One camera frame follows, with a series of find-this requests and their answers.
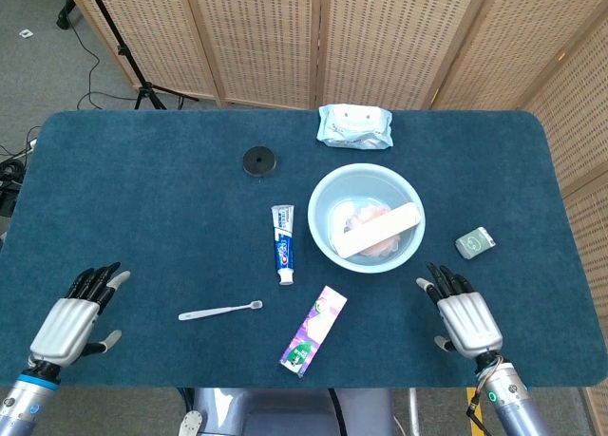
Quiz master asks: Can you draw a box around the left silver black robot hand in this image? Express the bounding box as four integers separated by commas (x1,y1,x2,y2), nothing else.
28,261,131,368

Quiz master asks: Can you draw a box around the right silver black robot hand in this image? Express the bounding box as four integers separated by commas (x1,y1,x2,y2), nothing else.
415,261,504,360

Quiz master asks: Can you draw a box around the white toothbrush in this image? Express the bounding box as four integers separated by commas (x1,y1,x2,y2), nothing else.
178,299,264,322

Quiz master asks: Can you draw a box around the pink mesh bath loofah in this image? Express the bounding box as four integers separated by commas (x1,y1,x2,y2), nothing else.
343,204,403,257

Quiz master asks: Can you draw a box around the light blue plastic basin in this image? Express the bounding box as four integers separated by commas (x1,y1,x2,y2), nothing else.
307,163,427,274

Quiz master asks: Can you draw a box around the small green soap packet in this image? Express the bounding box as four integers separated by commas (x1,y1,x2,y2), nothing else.
454,226,498,259

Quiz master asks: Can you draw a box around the dark blue table mat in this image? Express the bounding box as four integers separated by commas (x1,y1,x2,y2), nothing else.
0,110,608,389

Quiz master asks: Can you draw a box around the purple green toothpaste carton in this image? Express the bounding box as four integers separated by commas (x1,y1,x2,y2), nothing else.
278,285,349,379

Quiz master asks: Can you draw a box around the blue white toothpaste tube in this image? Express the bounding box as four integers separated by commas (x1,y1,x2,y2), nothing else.
271,203,295,286

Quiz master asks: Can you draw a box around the grey blue robot torso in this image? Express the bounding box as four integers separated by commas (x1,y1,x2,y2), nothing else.
178,387,398,436

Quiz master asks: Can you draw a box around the light blue wet wipes pack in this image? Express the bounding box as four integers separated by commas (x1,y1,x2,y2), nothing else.
315,104,394,151

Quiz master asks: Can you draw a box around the black round disc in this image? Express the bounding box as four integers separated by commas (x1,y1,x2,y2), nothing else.
241,145,278,179

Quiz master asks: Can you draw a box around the black tripod stand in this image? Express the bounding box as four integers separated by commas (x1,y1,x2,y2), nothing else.
83,0,200,111

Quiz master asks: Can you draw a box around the black stand foot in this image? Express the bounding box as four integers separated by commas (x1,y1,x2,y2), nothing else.
35,0,81,30

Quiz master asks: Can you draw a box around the wicker folding screen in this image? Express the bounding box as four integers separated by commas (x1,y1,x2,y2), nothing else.
66,0,608,436

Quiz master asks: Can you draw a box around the black cable bundle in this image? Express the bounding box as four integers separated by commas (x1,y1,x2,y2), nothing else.
0,141,39,218

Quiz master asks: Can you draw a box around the black floor cable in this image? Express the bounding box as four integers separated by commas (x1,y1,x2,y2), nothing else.
68,22,142,110

